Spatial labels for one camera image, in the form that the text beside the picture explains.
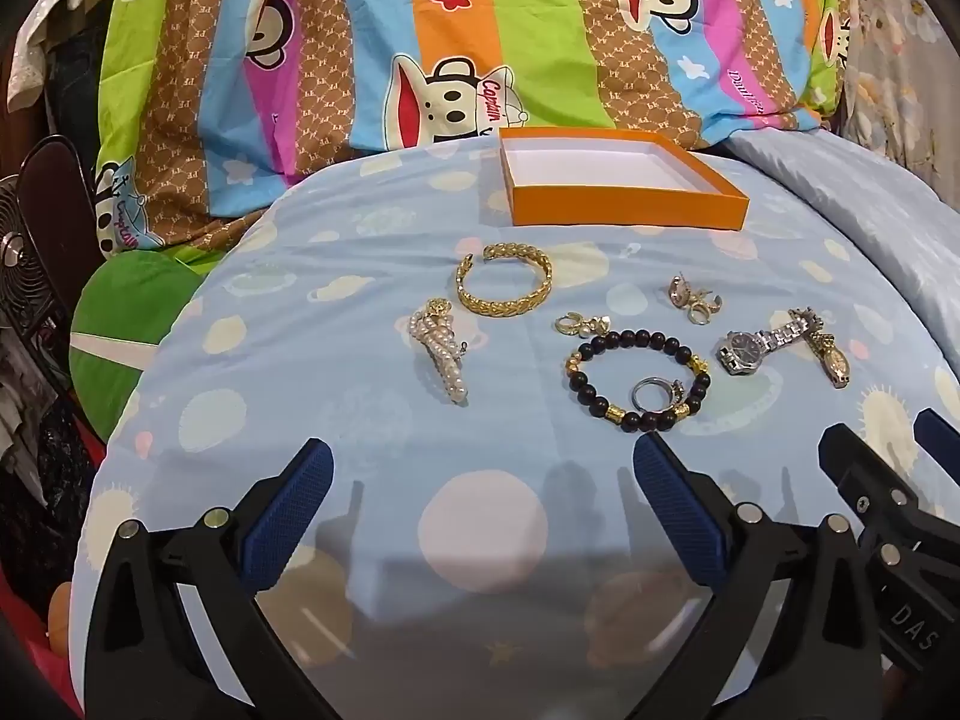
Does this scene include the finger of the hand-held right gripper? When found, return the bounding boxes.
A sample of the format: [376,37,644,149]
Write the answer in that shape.
[817,424,938,541]
[915,409,960,466]

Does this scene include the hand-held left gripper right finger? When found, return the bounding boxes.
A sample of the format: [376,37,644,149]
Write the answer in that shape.
[632,433,901,720]

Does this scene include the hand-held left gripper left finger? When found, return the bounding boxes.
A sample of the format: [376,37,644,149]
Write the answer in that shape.
[82,439,353,720]

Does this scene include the gold wristwatch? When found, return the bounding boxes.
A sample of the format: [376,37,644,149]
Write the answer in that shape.
[806,322,852,389]

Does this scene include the silver ring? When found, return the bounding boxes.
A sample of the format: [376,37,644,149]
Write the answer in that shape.
[630,377,685,412]

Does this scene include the silver wristwatch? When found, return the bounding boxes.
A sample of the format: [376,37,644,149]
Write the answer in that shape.
[716,307,818,376]

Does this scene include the black bead bracelet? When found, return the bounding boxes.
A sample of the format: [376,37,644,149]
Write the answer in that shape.
[564,330,712,432]

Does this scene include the pearl hair clip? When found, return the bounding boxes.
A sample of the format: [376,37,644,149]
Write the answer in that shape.
[407,300,473,406]

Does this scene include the gold bangle bracelet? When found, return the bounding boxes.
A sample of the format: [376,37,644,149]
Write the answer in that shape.
[455,242,554,318]

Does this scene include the orange cardboard box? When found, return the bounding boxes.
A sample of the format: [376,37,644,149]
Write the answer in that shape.
[499,127,751,230]

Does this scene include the green cushion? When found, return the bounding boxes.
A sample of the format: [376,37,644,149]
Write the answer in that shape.
[67,251,203,391]

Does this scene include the light blue pillow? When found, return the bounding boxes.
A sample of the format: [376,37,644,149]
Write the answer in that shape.
[724,126,960,361]

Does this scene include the electric fan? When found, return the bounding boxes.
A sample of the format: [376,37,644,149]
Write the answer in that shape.
[0,172,68,331]

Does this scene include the floral grey cloth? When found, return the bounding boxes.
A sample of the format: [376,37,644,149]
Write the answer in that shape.
[840,0,960,192]

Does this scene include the colourful cartoon striped blanket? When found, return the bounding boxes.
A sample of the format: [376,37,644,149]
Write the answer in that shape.
[94,0,856,256]

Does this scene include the hanging clothes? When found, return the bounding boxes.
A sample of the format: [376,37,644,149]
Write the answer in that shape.
[0,0,113,166]

